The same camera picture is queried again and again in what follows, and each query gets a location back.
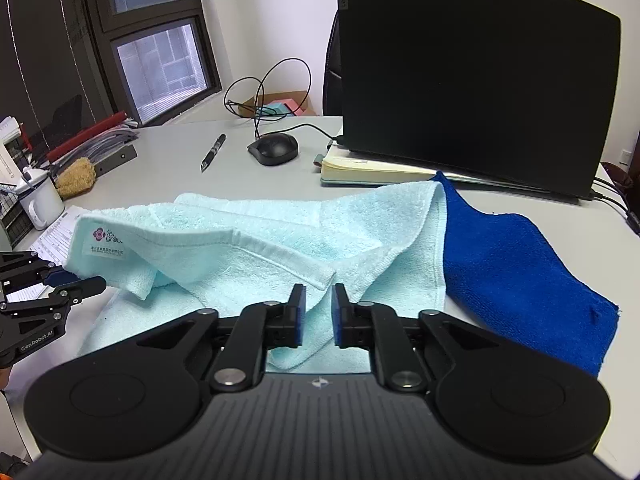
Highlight black office chair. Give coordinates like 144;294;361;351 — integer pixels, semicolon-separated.
321;10;346;117

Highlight black pen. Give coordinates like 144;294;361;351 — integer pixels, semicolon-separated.
200;133;227;173

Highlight white enamel mug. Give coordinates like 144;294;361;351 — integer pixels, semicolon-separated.
17;167;66;231

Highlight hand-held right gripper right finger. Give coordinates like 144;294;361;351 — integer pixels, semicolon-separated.
331;283;507;394

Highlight dark framed window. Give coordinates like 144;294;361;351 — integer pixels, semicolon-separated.
82;0;223;128

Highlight black computer mouse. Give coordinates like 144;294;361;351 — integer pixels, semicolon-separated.
247;133;299;166

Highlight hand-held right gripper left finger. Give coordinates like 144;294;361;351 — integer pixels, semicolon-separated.
132;283;307;394

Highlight dark glass panel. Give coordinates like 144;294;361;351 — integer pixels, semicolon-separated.
0;0;126;161

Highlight black laptop power cable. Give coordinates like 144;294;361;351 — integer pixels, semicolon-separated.
591;175;640;237

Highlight printed paper sheets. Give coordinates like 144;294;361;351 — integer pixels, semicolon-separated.
0;205;88;306

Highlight dark blue cloth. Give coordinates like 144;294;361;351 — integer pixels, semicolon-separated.
434;171;621;378

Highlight cream paper notebook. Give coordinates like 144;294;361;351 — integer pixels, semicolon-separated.
314;146;441;188

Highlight black mesh desk organizer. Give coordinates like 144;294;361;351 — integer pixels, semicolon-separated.
0;187;32;253

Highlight brown wooden side table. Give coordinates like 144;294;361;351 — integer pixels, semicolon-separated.
600;161;640;196

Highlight stack of file folders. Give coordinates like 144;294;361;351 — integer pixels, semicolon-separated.
45;111;139;178

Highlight black laptop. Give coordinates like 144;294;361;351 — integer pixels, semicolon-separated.
335;0;622;206

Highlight tan loofah sponge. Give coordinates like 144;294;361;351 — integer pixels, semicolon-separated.
54;156;97;201

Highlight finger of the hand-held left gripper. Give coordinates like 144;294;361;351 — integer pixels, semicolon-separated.
0;251;78;288
0;276;107;333

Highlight light blue towel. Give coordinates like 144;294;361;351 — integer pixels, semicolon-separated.
65;178;447;372

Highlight black mouse cable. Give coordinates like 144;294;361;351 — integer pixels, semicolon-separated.
223;58;346;143

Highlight cardboard box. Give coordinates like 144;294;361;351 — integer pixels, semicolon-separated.
236;90;317;118

